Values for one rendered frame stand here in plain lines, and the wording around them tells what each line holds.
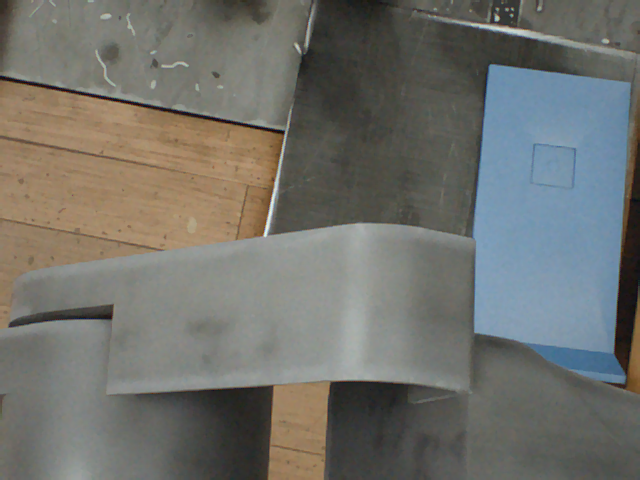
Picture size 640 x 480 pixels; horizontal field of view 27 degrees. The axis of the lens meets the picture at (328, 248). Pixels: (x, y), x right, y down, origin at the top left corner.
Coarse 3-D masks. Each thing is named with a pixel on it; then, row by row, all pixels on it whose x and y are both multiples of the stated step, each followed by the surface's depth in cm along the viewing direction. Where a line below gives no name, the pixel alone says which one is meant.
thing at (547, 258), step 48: (528, 96) 64; (576, 96) 64; (624, 96) 64; (528, 144) 63; (576, 144) 63; (624, 144) 64; (480, 192) 63; (528, 192) 63; (576, 192) 63; (480, 240) 62; (528, 240) 62; (576, 240) 62; (480, 288) 61; (528, 288) 61; (576, 288) 62; (528, 336) 61; (576, 336) 61
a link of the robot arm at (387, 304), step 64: (128, 256) 27; (192, 256) 26; (256, 256) 25; (320, 256) 24; (384, 256) 24; (448, 256) 24; (128, 320) 27; (192, 320) 26; (256, 320) 25; (320, 320) 24; (384, 320) 24; (448, 320) 24; (128, 384) 27; (192, 384) 26; (256, 384) 25; (384, 384) 27; (448, 384) 24; (512, 384) 25; (576, 384) 26; (384, 448) 27; (448, 448) 25; (512, 448) 25; (576, 448) 25
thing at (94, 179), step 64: (0, 128) 65; (64, 128) 65; (128, 128) 65; (192, 128) 65; (0, 192) 64; (64, 192) 64; (128, 192) 64; (192, 192) 64; (256, 192) 64; (0, 256) 63; (64, 256) 63; (0, 320) 62; (320, 384) 62; (320, 448) 61
